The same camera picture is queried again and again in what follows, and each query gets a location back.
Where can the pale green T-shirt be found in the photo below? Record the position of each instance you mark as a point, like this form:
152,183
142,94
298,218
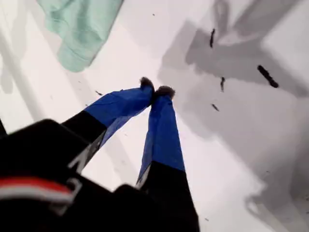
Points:
79,31

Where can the long black fluff piece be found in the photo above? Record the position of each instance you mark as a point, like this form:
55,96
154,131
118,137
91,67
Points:
268,76

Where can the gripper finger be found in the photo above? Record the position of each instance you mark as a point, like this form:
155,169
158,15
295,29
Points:
113,106
164,145

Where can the small black fluff piece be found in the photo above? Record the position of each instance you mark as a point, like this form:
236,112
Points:
222,84

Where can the thin black fluff piece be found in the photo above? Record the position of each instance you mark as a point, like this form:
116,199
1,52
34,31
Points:
212,38

